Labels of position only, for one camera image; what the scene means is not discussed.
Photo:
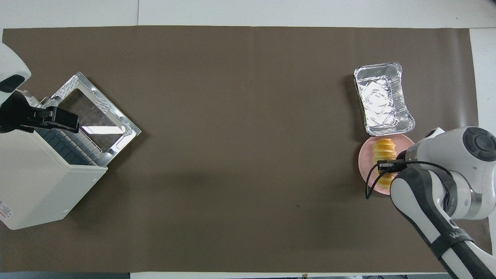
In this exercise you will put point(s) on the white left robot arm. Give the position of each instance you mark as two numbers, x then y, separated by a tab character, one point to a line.
11	66

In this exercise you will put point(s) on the silver foil baking tray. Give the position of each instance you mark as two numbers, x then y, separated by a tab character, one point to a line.
381	100

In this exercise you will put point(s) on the yellow ridged bread loaf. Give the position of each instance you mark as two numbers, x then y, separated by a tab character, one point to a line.
384	149

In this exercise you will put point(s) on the pink round plate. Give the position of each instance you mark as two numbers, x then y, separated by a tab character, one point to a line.
366	159

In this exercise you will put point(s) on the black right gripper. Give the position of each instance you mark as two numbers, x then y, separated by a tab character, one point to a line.
401	164

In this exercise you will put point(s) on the glass oven door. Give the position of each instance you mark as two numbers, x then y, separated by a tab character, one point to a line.
116	116

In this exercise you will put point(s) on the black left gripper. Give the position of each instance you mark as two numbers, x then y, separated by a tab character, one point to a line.
15	116

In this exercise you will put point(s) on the cream toaster oven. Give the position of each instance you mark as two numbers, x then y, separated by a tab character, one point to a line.
42	182

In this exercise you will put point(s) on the brown table mat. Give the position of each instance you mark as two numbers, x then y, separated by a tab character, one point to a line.
248	155

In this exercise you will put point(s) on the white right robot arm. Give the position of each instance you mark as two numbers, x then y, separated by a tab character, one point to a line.
465	182

